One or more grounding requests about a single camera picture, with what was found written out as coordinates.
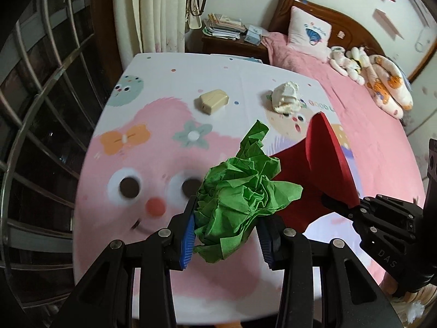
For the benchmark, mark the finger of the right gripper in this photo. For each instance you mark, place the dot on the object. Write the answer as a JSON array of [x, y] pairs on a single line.
[[343, 209]]

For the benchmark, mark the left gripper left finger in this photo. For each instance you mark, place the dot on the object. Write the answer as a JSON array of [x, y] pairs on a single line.
[[183, 237]]

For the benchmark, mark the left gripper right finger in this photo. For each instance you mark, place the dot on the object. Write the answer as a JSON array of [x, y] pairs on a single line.
[[270, 230]]

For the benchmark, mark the green paper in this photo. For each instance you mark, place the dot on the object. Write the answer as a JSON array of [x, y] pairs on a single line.
[[235, 193]]

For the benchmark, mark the right hand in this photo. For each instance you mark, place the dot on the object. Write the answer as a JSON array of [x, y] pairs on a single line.
[[412, 307]]

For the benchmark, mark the pink bed cover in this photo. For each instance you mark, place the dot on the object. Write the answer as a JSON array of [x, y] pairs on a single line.
[[381, 150]]

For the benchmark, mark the cartoon printed tablecloth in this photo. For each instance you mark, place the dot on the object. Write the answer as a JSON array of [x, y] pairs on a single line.
[[151, 145]]

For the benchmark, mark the cream plastic case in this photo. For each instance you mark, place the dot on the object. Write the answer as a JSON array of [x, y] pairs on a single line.
[[212, 101]]

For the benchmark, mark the white crumpled paper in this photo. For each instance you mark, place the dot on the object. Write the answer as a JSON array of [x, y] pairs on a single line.
[[286, 98]]

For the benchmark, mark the white plush toy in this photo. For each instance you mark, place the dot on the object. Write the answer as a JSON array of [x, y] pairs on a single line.
[[345, 64]]

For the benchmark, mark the wooden headboard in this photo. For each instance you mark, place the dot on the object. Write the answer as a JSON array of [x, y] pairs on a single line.
[[400, 30]]

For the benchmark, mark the pink embroidered pillow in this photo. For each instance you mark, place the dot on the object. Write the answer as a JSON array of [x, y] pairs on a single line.
[[309, 34]]

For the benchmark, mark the wooden nightstand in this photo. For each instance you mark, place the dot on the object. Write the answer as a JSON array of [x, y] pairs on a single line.
[[239, 47]]

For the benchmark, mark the blue tissue box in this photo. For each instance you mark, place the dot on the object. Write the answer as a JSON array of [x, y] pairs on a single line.
[[253, 35]]

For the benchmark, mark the metal window grille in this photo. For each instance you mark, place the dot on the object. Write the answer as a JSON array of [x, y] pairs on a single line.
[[53, 89]]

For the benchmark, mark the stack of papers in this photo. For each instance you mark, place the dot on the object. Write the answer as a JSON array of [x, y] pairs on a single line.
[[222, 27]]

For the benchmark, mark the cream curtain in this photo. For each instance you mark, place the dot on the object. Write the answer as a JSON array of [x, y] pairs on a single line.
[[149, 26]]

